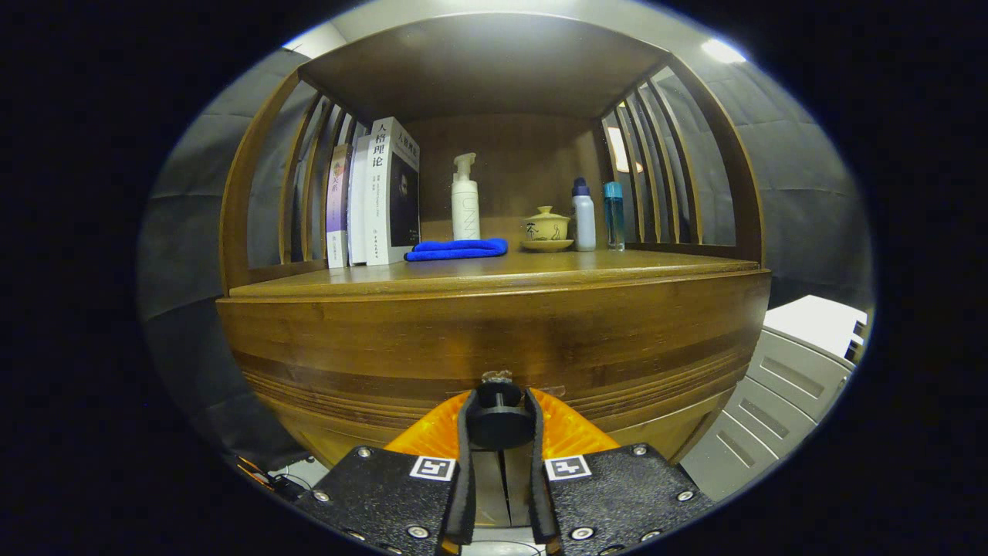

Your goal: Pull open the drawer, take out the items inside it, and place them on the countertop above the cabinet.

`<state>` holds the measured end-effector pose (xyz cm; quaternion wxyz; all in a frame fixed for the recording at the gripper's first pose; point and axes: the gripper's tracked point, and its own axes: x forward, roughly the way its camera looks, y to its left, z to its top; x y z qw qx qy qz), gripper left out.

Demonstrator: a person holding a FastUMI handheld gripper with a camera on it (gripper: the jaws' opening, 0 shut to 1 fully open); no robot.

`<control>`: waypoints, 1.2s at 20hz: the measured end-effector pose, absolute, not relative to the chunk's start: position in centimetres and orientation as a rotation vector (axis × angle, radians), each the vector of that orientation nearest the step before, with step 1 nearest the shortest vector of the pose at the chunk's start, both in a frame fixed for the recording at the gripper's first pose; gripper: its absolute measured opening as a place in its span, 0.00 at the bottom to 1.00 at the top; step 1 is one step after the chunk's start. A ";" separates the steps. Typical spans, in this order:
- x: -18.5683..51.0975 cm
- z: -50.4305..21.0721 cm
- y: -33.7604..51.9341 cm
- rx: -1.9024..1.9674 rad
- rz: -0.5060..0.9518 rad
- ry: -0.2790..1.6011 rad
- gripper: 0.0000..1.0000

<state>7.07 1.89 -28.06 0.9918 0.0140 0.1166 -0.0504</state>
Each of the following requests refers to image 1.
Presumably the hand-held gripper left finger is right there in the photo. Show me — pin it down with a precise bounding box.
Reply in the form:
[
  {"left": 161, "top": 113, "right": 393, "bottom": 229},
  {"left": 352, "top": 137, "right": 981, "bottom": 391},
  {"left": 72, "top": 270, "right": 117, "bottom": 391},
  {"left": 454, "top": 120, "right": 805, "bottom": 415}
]
[{"left": 297, "top": 388, "right": 481, "bottom": 556}]

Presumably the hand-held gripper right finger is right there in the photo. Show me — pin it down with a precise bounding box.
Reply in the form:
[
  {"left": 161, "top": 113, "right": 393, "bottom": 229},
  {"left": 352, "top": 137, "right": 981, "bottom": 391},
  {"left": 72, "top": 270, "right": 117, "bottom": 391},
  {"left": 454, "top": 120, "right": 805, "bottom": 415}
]
[{"left": 525, "top": 388, "right": 715, "bottom": 556}]

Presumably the black drawer knob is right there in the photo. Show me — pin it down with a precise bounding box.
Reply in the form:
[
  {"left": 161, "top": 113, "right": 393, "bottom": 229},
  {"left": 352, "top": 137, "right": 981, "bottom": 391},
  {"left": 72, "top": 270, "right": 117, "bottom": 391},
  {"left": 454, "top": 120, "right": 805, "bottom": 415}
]
[{"left": 467, "top": 371, "right": 536, "bottom": 451}]

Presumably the brown wooden countertop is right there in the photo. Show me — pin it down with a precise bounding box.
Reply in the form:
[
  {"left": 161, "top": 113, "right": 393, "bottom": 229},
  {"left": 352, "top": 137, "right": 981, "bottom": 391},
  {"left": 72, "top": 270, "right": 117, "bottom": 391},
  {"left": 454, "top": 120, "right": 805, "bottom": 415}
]
[{"left": 229, "top": 249, "right": 761, "bottom": 300}]

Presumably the brown wooden cabinet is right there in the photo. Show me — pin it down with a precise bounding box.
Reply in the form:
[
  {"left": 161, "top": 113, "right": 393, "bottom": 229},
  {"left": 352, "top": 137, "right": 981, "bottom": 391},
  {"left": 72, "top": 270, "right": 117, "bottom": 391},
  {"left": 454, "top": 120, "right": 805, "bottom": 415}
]
[{"left": 216, "top": 12, "right": 773, "bottom": 526}]

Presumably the white plastic storage unit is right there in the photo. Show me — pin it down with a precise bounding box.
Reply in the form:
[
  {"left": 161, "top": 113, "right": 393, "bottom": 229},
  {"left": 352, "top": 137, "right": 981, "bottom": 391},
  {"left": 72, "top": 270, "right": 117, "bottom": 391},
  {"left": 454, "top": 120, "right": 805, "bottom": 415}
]
[{"left": 679, "top": 295, "right": 869, "bottom": 503}]

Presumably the blue folded cloth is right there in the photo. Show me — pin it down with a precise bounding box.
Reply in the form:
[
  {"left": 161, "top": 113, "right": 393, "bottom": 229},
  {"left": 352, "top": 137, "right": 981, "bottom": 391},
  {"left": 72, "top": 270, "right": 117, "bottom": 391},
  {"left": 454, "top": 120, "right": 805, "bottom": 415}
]
[{"left": 404, "top": 238, "right": 509, "bottom": 262}]

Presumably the white bottle with blue cap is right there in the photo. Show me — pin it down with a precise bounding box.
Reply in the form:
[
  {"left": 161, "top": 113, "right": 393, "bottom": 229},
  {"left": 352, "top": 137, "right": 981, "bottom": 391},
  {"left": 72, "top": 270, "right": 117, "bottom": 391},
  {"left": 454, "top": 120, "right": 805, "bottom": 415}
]
[{"left": 571, "top": 178, "right": 597, "bottom": 252}]

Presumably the clear blue bottle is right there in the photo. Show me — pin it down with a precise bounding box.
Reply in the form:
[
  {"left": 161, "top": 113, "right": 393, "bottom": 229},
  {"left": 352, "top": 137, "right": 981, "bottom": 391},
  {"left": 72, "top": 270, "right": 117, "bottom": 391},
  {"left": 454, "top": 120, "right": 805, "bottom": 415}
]
[{"left": 604, "top": 181, "right": 625, "bottom": 251}]

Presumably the beige lidded teacup with saucer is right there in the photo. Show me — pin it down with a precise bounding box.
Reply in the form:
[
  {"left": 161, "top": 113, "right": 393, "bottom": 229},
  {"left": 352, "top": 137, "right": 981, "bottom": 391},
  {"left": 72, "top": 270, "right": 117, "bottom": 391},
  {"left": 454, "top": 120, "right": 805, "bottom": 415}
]
[{"left": 519, "top": 205, "right": 575, "bottom": 253}]

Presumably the purple book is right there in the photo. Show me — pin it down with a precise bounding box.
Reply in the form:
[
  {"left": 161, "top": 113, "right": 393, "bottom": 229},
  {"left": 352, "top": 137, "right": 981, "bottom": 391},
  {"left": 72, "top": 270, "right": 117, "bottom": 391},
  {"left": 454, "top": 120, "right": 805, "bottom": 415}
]
[{"left": 325, "top": 143, "right": 354, "bottom": 270}]

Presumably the white pump bottle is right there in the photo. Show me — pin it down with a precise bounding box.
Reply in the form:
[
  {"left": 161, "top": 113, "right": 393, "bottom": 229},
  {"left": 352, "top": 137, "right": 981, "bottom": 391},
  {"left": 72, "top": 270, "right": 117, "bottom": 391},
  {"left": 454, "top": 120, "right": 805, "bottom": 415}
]
[{"left": 451, "top": 152, "right": 481, "bottom": 241}]

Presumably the small ceiling light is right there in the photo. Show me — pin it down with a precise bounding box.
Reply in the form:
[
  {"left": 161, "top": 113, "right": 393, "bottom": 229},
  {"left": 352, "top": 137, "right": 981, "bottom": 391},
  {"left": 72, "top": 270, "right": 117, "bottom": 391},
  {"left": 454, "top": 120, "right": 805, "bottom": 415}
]
[{"left": 701, "top": 39, "right": 748, "bottom": 64}]

